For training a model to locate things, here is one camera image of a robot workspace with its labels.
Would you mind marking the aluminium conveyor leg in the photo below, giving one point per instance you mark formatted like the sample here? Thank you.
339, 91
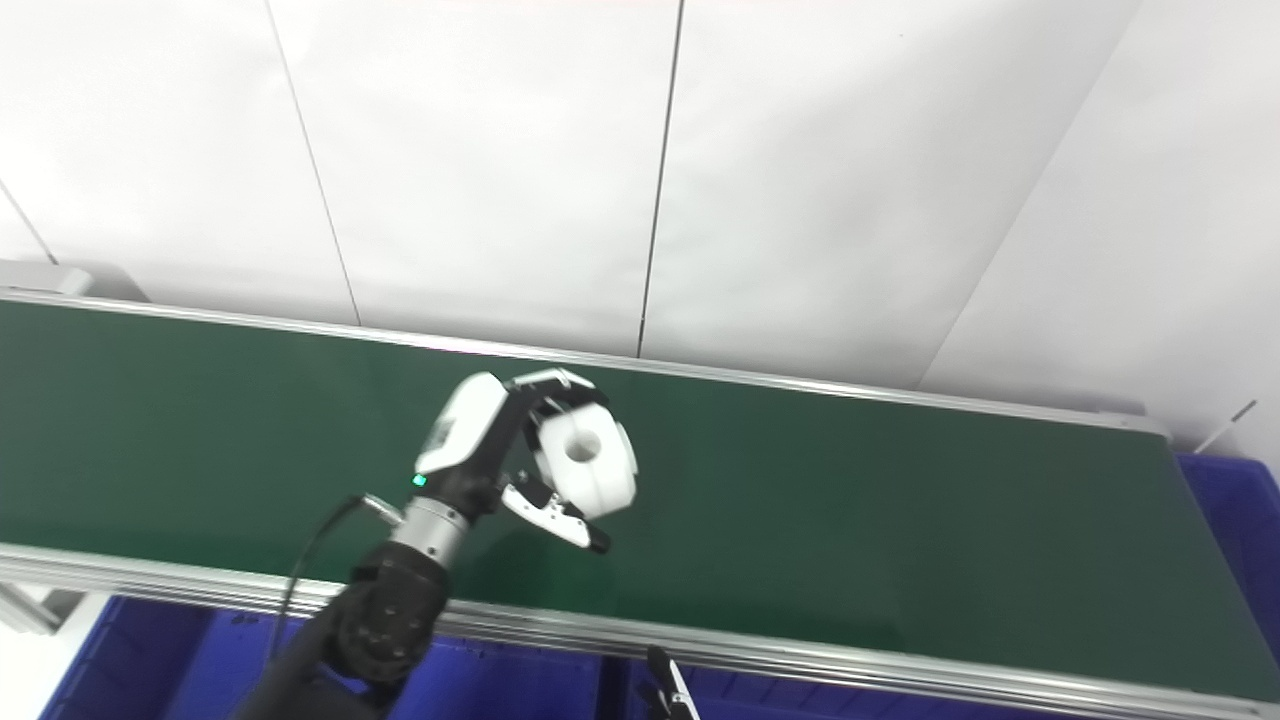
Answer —
35, 608

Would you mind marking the grey conveyor motor housing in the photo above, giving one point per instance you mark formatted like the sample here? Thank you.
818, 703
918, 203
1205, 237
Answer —
60, 280

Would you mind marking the white hexagonal plastic part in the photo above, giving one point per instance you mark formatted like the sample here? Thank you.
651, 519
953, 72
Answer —
595, 470

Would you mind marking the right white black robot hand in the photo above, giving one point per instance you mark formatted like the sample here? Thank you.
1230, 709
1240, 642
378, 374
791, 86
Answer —
665, 695

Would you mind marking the green conveyor belt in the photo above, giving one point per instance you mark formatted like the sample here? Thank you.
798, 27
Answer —
800, 662
900, 520

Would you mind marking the blue plastic bin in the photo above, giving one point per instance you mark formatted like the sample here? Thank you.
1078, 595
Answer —
1240, 540
850, 700
170, 660

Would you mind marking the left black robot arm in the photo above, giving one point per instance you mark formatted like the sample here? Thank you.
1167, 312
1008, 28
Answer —
385, 610

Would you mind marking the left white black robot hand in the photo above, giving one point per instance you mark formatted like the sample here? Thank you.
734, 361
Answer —
465, 430

